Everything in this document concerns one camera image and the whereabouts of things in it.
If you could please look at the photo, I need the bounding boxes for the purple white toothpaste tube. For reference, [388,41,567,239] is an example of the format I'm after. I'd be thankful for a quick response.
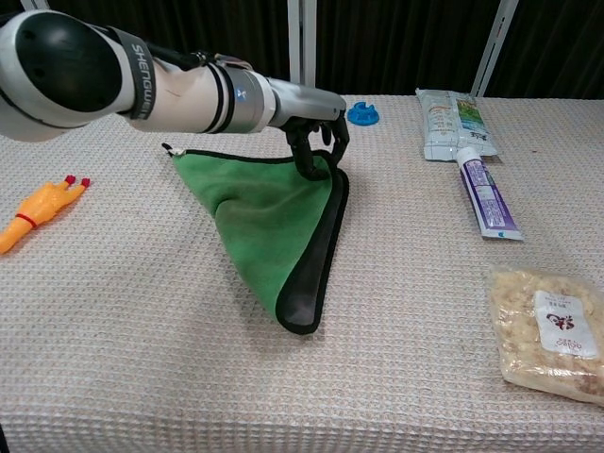
[455,145,525,242]

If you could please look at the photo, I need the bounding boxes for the blue plastic cap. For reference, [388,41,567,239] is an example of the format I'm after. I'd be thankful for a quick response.
[346,100,381,127]

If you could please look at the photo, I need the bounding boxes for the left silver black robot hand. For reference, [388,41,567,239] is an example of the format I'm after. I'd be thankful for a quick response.
[268,77,351,183]

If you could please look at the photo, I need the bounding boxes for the green cloth black trim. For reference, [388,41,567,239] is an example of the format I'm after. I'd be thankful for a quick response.
[161,143,351,336]

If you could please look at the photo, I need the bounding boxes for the orange rubber chicken toy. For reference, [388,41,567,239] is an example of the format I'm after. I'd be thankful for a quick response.
[0,175,92,256]

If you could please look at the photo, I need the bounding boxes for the clear bag of beige flakes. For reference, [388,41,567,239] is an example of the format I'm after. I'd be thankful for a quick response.
[485,263,604,407]

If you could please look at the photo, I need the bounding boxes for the white green snack pouch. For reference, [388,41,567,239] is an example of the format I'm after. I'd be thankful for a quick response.
[414,88,500,162]

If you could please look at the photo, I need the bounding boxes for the beige waffle tablecloth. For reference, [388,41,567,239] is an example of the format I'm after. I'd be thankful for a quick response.
[0,93,604,453]

